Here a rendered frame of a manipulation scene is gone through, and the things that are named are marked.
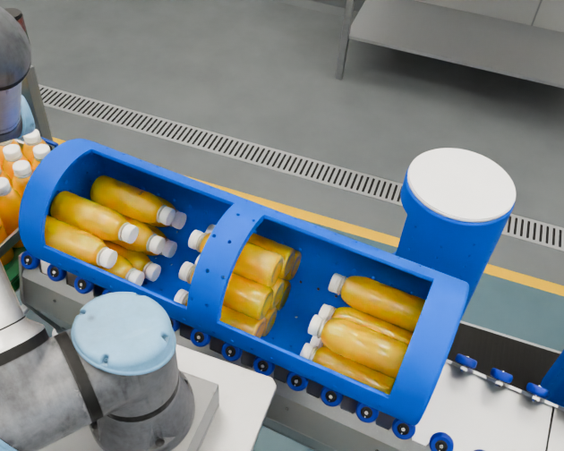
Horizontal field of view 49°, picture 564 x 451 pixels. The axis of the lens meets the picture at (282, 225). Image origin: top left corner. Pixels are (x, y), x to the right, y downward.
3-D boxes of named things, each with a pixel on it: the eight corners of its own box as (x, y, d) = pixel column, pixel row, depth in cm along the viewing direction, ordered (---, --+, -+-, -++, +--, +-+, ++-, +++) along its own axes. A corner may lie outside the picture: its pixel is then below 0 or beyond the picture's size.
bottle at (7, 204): (29, 225, 157) (12, 174, 144) (38, 242, 153) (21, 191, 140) (2, 234, 154) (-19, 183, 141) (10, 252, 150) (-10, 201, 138)
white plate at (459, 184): (508, 153, 167) (506, 157, 168) (406, 141, 168) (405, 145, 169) (524, 225, 148) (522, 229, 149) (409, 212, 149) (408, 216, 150)
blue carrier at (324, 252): (406, 447, 119) (437, 390, 96) (42, 281, 141) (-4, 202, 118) (448, 328, 134) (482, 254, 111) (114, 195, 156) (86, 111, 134)
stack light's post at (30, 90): (89, 309, 248) (24, 72, 169) (81, 305, 249) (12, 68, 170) (96, 302, 251) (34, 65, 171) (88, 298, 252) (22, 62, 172)
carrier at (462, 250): (431, 335, 231) (356, 326, 232) (508, 156, 168) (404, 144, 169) (436, 404, 212) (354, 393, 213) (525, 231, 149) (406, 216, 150)
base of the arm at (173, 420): (173, 474, 84) (167, 443, 77) (71, 446, 86) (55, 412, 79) (209, 379, 94) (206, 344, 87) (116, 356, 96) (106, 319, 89)
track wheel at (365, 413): (380, 407, 118) (382, 404, 120) (359, 397, 119) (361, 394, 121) (373, 428, 119) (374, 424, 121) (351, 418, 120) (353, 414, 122)
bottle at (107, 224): (55, 225, 134) (123, 253, 130) (44, 208, 128) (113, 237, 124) (74, 200, 137) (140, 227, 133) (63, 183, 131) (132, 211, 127)
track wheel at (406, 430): (418, 424, 116) (419, 420, 118) (396, 413, 117) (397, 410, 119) (410, 445, 117) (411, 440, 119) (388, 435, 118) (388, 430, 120)
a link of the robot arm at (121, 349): (195, 390, 82) (190, 334, 72) (99, 441, 77) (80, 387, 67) (157, 326, 89) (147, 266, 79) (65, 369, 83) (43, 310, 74)
